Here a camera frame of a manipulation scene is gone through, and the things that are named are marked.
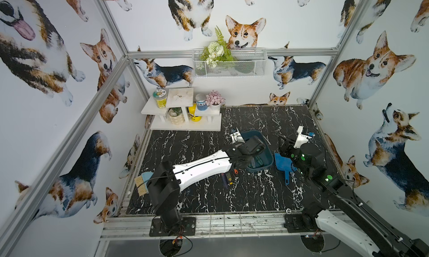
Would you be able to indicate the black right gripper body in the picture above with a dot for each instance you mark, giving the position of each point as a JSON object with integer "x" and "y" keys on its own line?
{"x": 298, "y": 153}

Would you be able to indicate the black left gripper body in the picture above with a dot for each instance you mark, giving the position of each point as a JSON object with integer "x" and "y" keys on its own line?
{"x": 252, "y": 146}

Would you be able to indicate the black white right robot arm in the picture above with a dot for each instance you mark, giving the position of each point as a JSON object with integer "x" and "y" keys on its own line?
{"x": 371, "y": 236}

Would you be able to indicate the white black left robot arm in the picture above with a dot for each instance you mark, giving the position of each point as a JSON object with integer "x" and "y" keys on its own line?
{"x": 168, "y": 180}

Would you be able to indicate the teal plastic storage box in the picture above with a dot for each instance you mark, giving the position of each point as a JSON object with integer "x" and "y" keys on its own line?
{"x": 265, "y": 159}

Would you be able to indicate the blue plastic dustpan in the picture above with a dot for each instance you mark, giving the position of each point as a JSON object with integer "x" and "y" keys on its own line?
{"x": 284, "y": 165}

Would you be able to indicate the white flower pot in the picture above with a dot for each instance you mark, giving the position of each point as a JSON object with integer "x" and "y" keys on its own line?
{"x": 214, "y": 100}

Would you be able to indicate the blue cylindrical can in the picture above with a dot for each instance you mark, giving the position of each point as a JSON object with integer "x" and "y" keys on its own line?
{"x": 201, "y": 102}

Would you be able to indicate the yellow fertilizer bottle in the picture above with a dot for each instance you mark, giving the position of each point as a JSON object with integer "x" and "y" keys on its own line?
{"x": 192, "y": 113}

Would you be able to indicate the white wooden tiered shelf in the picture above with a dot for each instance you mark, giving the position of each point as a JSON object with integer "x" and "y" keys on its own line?
{"x": 158, "y": 119}

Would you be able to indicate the cream bubble plant pot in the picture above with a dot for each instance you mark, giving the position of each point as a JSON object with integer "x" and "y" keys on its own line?
{"x": 176, "y": 116}

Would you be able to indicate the green white artificial flowers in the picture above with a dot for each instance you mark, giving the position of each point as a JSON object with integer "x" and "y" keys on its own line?
{"x": 217, "y": 53}

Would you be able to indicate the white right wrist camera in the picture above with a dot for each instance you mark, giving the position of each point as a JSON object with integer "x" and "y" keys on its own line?
{"x": 304, "y": 136}

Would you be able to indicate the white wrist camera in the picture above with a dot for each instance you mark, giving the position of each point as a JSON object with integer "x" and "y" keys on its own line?
{"x": 304, "y": 136}
{"x": 236, "y": 137}

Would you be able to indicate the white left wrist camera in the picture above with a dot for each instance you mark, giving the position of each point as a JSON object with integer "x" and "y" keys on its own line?
{"x": 236, "y": 137}

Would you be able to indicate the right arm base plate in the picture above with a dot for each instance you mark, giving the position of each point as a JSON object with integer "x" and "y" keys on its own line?
{"x": 300, "y": 223}

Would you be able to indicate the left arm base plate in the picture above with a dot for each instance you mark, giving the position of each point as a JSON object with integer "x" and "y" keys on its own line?
{"x": 186, "y": 227}

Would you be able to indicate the white wire wall basket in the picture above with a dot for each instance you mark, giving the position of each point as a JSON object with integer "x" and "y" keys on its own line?
{"x": 246, "y": 63}

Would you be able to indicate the blue handle bristle brush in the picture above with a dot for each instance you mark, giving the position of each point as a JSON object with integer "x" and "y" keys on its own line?
{"x": 141, "y": 183}

